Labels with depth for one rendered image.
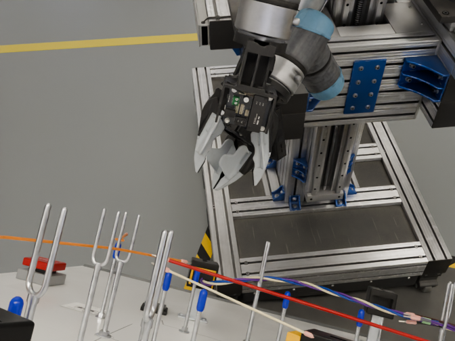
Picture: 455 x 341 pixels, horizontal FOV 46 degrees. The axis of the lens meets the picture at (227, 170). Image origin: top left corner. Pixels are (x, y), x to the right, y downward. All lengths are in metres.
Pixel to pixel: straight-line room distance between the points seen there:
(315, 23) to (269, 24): 0.30
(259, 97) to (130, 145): 2.04
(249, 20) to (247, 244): 1.39
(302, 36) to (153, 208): 1.56
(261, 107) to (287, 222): 1.41
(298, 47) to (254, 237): 1.17
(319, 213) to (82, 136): 1.29
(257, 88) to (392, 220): 1.53
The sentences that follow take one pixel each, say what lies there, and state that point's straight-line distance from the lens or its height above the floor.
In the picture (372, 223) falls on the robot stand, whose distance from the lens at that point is 2.13.
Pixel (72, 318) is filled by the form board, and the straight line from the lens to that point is 0.71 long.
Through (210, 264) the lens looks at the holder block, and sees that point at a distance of 0.82.
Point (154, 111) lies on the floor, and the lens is 2.88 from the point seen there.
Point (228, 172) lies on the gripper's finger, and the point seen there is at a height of 1.16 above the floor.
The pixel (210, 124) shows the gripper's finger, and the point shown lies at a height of 1.33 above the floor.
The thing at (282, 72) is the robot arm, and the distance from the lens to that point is 0.95.
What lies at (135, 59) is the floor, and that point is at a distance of 3.27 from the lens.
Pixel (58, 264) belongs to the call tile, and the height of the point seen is 1.12.
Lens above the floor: 1.83
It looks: 46 degrees down
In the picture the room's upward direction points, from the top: straight up
